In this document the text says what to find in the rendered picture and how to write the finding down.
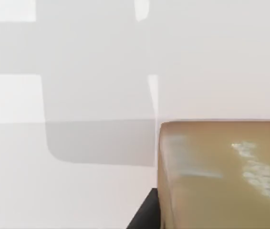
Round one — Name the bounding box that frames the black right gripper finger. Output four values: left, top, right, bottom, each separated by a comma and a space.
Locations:
126, 187, 162, 229

